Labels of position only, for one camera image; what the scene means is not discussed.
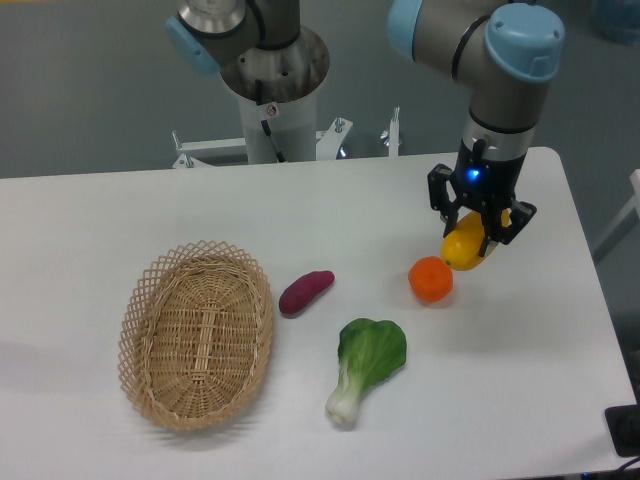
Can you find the green bok choy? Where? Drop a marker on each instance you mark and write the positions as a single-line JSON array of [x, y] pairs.
[[369, 353]]

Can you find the purple sweet potato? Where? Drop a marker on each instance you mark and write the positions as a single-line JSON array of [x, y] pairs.
[[304, 291]]

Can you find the white frame at right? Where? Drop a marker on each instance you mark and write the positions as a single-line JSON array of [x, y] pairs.
[[621, 224]]

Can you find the woven wicker basket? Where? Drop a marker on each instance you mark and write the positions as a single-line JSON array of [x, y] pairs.
[[196, 338]]

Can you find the yellow mango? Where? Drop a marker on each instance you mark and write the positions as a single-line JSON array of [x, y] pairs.
[[460, 248]]

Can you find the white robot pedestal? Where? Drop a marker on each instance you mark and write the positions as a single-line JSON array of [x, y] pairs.
[[276, 92]]

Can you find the black device at edge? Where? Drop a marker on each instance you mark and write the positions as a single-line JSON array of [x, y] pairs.
[[623, 426]]

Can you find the white metal base frame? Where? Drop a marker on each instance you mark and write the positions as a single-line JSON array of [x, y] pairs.
[[329, 145]]

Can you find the orange tangerine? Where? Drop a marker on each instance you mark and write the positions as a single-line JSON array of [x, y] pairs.
[[430, 279]]

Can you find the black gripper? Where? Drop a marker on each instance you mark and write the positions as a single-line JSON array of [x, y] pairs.
[[486, 186]]

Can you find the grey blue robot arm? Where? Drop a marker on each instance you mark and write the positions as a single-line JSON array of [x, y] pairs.
[[506, 52]]

